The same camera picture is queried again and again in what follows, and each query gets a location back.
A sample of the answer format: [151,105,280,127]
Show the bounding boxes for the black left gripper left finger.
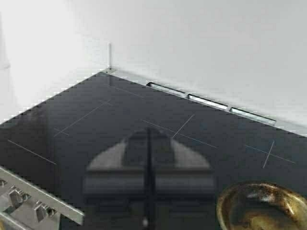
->
[83,127,150,230]

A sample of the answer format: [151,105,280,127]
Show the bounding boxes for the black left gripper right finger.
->
[147,128,215,230]

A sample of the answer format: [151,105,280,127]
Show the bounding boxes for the dark steel frying pan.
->
[216,181,307,230]

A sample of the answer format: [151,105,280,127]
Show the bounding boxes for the black glass stove cooktop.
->
[0,71,307,230]

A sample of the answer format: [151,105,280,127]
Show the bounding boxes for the right steel stove knob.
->
[34,201,57,222]

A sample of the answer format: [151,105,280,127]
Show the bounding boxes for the steel stove knob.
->
[34,201,57,222]
[9,187,31,208]

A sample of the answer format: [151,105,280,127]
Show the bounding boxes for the stainless steel oven range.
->
[0,68,307,230]

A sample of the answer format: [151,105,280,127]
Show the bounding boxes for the middle steel stove knob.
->
[9,187,31,208]

